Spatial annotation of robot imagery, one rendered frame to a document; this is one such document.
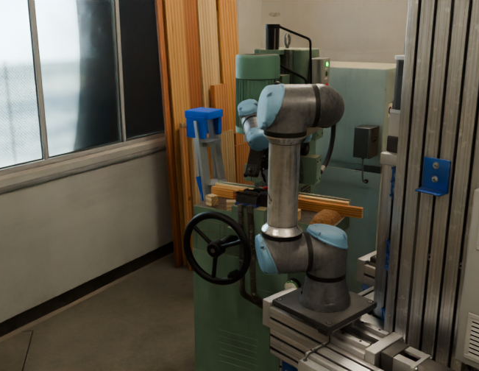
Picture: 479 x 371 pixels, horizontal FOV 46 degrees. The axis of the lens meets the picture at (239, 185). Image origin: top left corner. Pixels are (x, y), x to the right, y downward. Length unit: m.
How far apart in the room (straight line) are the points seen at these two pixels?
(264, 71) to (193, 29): 1.84
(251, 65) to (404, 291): 1.02
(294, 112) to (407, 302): 0.65
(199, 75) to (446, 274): 2.76
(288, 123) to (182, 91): 2.40
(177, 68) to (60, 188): 1.10
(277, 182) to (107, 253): 2.34
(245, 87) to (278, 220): 0.80
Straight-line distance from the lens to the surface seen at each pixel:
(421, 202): 1.62
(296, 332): 1.79
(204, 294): 2.48
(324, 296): 1.68
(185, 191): 3.78
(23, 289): 3.38
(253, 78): 2.22
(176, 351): 3.07
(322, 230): 1.66
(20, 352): 3.24
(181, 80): 3.83
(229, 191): 2.44
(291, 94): 1.48
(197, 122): 3.18
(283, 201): 1.55
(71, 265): 3.56
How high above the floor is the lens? 1.61
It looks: 15 degrees down
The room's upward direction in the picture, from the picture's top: straight up
